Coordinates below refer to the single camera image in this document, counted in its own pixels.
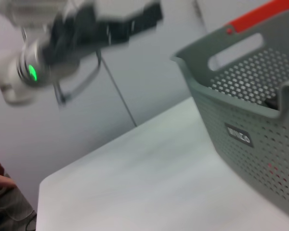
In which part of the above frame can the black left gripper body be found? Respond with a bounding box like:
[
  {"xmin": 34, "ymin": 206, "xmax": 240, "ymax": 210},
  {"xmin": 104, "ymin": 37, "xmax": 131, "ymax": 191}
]
[{"xmin": 45, "ymin": 1, "xmax": 132, "ymax": 67}]

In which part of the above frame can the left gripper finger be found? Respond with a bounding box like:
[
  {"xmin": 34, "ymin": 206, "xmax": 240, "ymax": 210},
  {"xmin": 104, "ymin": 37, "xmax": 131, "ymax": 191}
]
[{"xmin": 128, "ymin": 0, "xmax": 164, "ymax": 43}]

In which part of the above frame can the grey-green perforated storage bin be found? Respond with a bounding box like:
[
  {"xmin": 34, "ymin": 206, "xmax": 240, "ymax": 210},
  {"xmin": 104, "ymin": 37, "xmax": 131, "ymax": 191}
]
[{"xmin": 171, "ymin": 0, "xmax": 289, "ymax": 222}]

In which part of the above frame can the person in grey clothes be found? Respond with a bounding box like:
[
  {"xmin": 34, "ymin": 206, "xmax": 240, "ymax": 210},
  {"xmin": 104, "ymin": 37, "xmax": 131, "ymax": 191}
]
[{"xmin": 0, "ymin": 149, "xmax": 38, "ymax": 231}]

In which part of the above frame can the left wrist cable with plug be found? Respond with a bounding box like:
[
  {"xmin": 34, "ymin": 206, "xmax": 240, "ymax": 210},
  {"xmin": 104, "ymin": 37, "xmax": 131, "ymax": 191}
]
[{"xmin": 53, "ymin": 47, "xmax": 103, "ymax": 105}]

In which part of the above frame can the orange bin handle clip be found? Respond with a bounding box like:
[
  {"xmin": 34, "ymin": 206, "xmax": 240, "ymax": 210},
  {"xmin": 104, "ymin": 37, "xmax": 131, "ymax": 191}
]
[{"xmin": 225, "ymin": 0, "xmax": 289, "ymax": 35}]

